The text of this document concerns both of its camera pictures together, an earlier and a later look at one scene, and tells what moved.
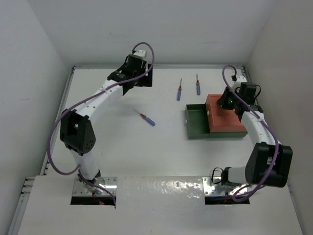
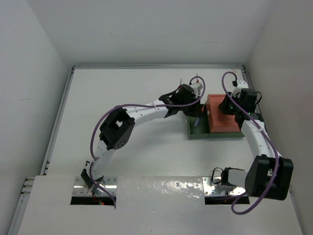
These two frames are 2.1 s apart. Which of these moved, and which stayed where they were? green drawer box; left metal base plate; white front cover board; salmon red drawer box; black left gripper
Moved: black left gripper
Stayed: green drawer box; salmon red drawer box; left metal base plate; white front cover board
